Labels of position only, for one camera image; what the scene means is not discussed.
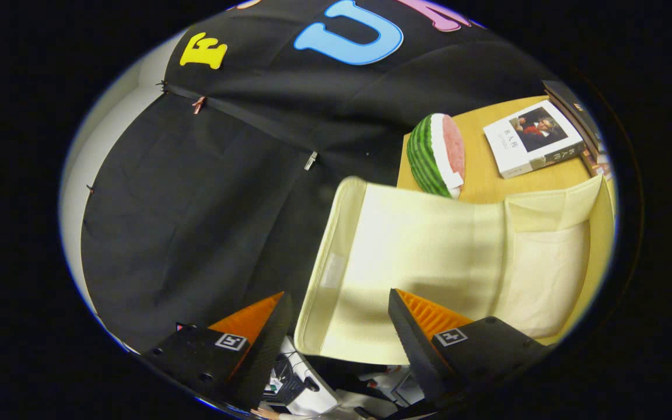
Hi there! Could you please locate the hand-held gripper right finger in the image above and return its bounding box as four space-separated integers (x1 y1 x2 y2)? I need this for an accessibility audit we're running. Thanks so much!
388 289 550 407

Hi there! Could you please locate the white portrait cover book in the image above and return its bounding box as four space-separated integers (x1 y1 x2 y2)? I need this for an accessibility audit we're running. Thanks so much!
484 100 586 179

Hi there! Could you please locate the cream fabric storage box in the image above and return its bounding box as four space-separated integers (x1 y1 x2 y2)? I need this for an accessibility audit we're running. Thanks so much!
294 175 605 365

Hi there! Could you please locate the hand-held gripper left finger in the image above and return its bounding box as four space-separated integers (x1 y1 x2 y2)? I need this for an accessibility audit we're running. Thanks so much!
141 292 294 411

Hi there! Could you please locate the watermelon slice toy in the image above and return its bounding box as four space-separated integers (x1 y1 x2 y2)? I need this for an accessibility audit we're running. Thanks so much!
407 113 466 200

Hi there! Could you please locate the black hardcover book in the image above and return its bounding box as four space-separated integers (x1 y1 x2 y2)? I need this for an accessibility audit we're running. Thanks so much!
543 80 604 153

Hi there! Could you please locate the reddish brown book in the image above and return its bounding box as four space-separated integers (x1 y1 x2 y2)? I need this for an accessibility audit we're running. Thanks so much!
582 149 613 180

